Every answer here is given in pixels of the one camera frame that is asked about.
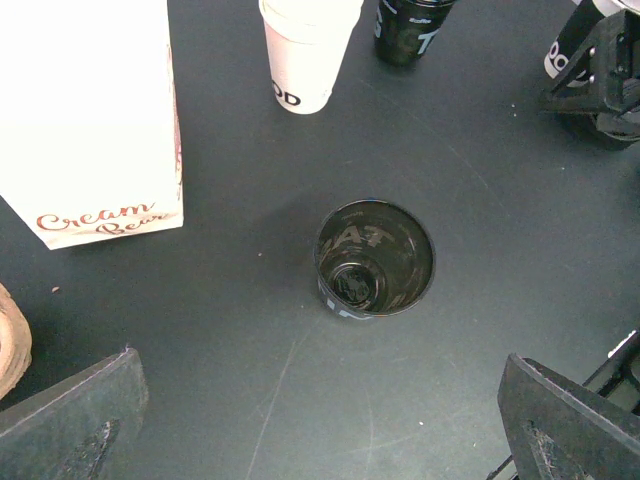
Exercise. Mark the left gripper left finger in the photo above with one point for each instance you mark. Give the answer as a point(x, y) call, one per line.
point(83, 427)

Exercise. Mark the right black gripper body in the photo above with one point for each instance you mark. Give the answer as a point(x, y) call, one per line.
point(598, 92)

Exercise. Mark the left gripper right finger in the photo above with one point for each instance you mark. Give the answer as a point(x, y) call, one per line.
point(557, 429)

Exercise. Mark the black paper coffee cup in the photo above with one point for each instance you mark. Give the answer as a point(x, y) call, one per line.
point(373, 259)

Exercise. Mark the cream bear paper bag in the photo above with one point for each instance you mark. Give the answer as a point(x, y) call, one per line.
point(90, 135)

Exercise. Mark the stack of white cups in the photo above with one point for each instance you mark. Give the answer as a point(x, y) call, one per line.
point(586, 15)

